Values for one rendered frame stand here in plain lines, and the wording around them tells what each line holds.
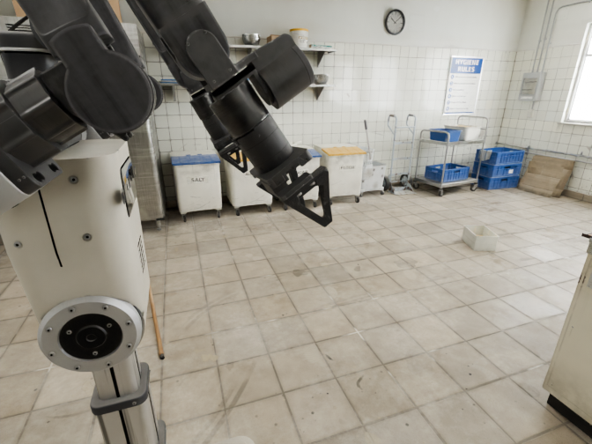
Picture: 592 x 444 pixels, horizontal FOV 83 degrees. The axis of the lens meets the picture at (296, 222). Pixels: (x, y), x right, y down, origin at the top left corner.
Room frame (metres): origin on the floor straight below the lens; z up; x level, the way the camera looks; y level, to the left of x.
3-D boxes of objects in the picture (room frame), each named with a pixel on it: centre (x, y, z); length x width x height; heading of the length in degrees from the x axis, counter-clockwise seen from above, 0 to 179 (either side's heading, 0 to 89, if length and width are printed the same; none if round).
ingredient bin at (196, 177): (4.12, 1.24, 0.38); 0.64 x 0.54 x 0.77; 22
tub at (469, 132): (5.33, -2.54, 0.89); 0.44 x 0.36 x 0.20; 28
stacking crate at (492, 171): (5.50, -3.30, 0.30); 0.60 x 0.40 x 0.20; 109
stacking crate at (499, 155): (5.50, -3.30, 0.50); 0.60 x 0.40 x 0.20; 111
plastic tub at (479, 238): (3.15, -1.87, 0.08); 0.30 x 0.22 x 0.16; 177
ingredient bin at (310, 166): (4.55, 0.02, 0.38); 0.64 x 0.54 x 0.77; 18
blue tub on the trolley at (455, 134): (5.15, -2.21, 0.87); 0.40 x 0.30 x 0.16; 23
